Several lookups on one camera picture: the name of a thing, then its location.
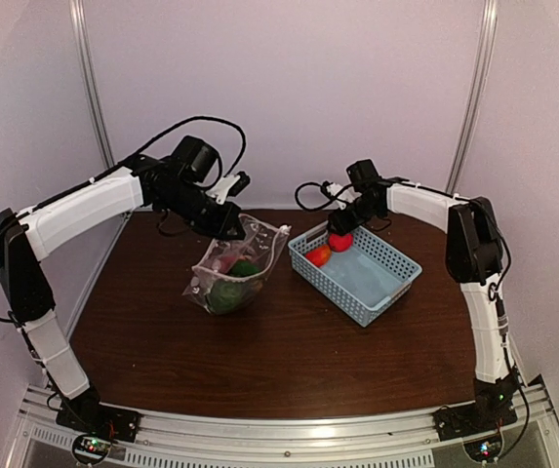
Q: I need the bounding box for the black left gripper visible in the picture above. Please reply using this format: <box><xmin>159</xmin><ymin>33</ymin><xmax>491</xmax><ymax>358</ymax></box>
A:
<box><xmin>158</xmin><ymin>180</ymin><xmax>246</xmax><ymax>239</ymax></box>

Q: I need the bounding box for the red toy tomato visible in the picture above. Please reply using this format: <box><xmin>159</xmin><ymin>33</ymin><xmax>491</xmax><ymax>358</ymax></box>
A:
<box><xmin>328</xmin><ymin>233</ymin><xmax>353</xmax><ymax>253</ymax></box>

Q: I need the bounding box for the orange red toy pepper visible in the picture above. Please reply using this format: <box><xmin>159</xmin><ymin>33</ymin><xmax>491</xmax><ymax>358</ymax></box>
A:
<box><xmin>304</xmin><ymin>244</ymin><xmax>333</xmax><ymax>268</ymax></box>

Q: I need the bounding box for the light blue plastic basket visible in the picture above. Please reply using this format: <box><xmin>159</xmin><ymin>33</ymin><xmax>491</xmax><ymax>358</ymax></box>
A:
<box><xmin>288</xmin><ymin>222</ymin><xmax>422</xmax><ymax>328</ymax></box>

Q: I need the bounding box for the green toy avocado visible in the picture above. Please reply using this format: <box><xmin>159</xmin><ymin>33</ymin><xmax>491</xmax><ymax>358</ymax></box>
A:
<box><xmin>228</xmin><ymin>259</ymin><xmax>260</xmax><ymax>278</ymax></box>

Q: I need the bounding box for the clear zip top bag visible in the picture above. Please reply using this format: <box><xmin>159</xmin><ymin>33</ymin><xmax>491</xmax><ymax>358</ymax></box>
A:
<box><xmin>182</xmin><ymin>214</ymin><xmax>292</xmax><ymax>316</ymax></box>

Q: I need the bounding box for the green toy cucumber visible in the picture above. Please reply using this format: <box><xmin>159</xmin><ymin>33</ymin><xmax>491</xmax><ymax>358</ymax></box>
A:
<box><xmin>207</xmin><ymin>280</ymin><xmax>246</xmax><ymax>315</ymax></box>

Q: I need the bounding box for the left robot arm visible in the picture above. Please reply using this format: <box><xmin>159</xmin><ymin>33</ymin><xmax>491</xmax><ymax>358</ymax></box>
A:
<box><xmin>0</xmin><ymin>136</ymin><xmax>250</xmax><ymax>433</ymax></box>

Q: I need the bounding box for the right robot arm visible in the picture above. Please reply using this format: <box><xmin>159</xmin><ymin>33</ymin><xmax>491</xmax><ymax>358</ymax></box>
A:
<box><xmin>321</xmin><ymin>160</ymin><xmax>518</xmax><ymax>431</ymax></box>

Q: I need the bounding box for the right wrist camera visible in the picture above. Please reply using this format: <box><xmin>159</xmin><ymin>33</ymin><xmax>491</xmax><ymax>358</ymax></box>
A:
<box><xmin>321</xmin><ymin>181</ymin><xmax>355</xmax><ymax>204</ymax></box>

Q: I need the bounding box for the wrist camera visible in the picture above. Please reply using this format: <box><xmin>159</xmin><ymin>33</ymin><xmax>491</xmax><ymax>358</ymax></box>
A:
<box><xmin>207</xmin><ymin>171</ymin><xmax>251</xmax><ymax>205</ymax></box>
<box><xmin>321</xmin><ymin>181</ymin><xmax>355</xmax><ymax>204</ymax></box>

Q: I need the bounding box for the right black cable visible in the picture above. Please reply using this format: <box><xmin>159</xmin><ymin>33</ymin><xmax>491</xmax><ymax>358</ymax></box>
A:
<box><xmin>294</xmin><ymin>181</ymin><xmax>339</xmax><ymax>212</ymax></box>

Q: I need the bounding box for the black cable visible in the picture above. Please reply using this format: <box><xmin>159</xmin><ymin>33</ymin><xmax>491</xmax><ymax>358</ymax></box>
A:
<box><xmin>0</xmin><ymin>115</ymin><xmax>247</xmax><ymax>323</ymax></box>
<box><xmin>294</xmin><ymin>181</ymin><xmax>339</xmax><ymax>212</ymax></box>

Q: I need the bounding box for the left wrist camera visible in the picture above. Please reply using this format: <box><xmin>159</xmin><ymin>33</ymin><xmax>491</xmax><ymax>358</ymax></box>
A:
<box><xmin>207</xmin><ymin>171</ymin><xmax>251</xmax><ymax>205</ymax></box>

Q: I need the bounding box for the left black cable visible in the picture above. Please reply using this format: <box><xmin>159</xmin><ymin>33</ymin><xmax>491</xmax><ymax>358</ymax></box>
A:
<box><xmin>0</xmin><ymin>115</ymin><xmax>247</xmax><ymax>323</ymax></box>

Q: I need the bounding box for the left aluminium frame post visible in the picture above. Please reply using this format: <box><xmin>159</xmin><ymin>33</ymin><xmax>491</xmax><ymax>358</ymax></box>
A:
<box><xmin>68</xmin><ymin>0</ymin><xmax>115</xmax><ymax>169</ymax></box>

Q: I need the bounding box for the aluminium frame post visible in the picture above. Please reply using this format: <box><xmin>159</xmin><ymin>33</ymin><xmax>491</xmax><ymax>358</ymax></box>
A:
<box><xmin>68</xmin><ymin>0</ymin><xmax>115</xmax><ymax>169</ymax></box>
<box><xmin>445</xmin><ymin>0</ymin><xmax>499</xmax><ymax>194</ymax></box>

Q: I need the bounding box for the right aluminium frame post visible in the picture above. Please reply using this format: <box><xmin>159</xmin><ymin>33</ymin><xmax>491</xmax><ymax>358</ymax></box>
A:
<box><xmin>445</xmin><ymin>0</ymin><xmax>499</xmax><ymax>194</ymax></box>

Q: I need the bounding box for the front aluminium rail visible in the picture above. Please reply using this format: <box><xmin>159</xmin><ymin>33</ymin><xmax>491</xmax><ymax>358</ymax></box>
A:
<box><xmin>15</xmin><ymin>374</ymin><xmax>559</xmax><ymax>468</ymax></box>

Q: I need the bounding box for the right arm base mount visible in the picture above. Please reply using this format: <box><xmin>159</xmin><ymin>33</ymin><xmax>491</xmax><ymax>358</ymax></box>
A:
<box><xmin>432</xmin><ymin>380</ymin><xmax>518</xmax><ymax>464</ymax></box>

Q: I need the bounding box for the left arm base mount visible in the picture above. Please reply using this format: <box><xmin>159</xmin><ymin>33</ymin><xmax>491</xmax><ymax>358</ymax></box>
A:
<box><xmin>55</xmin><ymin>384</ymin><xmax>141</xmax><ymax>467</ymax></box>

